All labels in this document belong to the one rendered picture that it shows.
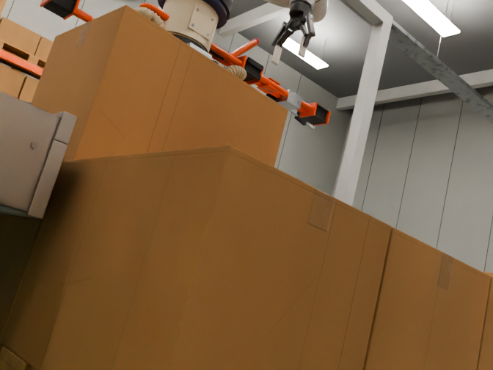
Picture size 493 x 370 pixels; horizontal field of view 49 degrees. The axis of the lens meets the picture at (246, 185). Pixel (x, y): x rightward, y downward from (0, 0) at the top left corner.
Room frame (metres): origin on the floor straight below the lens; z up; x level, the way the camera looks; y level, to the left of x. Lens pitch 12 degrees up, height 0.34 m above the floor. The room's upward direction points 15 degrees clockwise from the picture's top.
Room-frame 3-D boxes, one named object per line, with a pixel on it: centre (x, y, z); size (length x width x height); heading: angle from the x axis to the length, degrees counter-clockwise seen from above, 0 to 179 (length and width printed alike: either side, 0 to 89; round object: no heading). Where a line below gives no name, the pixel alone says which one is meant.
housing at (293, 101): (1.80, -0.07, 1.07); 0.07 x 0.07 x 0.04; 38
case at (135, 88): (1.52, 0.29, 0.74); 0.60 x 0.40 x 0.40; 131
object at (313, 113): (1.88, -0.18, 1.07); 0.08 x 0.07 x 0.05; 128
